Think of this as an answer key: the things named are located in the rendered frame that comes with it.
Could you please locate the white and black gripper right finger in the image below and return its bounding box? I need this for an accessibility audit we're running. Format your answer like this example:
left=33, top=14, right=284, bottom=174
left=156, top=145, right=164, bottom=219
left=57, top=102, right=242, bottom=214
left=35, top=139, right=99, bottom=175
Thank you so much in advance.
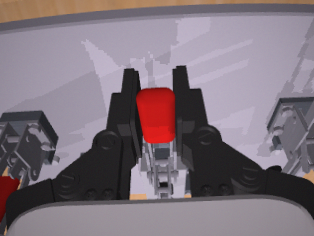
left=172, top=65, right=314, bottom=219

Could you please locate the grey metal fixture plate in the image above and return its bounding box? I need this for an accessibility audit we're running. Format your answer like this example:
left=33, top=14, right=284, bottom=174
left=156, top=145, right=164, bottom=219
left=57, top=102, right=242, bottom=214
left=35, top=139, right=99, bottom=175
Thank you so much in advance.
left=0, top=3, right=314, bottom=186

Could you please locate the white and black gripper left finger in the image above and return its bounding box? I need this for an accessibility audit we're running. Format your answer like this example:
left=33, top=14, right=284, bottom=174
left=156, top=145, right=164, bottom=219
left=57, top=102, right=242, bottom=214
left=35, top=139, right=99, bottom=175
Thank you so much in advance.
left=5, top=68, right=143, bottom=230

